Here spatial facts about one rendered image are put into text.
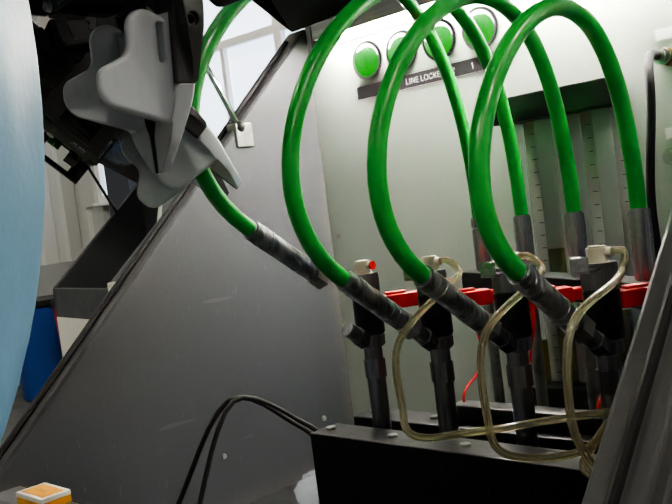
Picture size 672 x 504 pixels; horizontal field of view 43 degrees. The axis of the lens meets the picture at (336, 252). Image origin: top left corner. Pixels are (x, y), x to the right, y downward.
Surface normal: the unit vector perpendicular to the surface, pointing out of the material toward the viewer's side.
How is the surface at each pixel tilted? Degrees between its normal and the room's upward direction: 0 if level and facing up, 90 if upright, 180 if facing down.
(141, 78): 93
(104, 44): 86
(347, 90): 90
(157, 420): 90
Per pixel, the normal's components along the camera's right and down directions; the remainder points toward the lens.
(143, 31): 0.72, 0.00
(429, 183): -0.69, 0.12
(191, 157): 0.47, -0.26
